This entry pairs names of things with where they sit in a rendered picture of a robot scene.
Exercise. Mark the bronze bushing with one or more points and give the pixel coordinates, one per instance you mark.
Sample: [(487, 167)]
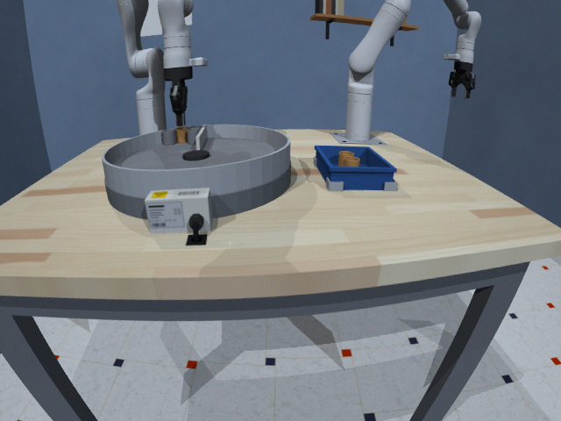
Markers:
[(351, 161), (181, 134), (341, 157)]

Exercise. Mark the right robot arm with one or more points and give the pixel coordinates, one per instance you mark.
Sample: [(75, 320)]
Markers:
[(149, 62)]

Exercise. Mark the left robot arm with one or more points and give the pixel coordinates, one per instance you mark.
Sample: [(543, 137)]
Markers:
[(387, 22)]

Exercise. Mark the blue open-top crate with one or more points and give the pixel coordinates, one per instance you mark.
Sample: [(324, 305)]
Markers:
[(355, 178)]

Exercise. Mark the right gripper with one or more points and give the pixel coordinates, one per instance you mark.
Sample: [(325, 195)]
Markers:
[(178, 76)]

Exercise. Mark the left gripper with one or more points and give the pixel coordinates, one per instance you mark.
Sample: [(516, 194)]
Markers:
[(463, 70)]

